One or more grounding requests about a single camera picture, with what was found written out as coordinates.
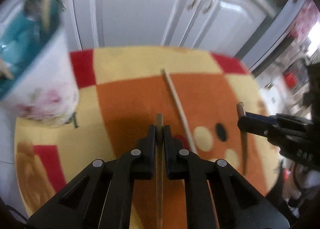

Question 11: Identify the wooden handled metal fork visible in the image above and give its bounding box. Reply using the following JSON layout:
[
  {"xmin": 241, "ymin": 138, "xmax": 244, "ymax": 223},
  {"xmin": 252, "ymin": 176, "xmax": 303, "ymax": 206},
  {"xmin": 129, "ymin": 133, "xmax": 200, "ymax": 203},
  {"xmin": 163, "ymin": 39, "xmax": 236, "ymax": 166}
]
[{"xmin": 236, "ymin": 102, "xmax": 248, "ymax": 176}]

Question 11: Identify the colourful checkered table mat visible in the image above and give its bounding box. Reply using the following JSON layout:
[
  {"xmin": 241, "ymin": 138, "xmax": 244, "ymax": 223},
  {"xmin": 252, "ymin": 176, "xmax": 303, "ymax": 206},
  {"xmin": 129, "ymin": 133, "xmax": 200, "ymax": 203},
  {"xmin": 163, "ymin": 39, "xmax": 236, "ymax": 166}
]
[{"xmin": 15, "ymin": 47, "xmax": 287, "ymax": 228}]

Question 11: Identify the floral utensil holder teal rim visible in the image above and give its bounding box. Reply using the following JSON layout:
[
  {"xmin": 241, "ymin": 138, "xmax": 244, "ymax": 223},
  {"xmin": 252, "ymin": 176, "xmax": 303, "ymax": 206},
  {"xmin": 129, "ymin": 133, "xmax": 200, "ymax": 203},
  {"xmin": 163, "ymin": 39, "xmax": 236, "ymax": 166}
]
[{"xmin": 1, "ymin": 0, "xmax": 79, "ymax": 127}]

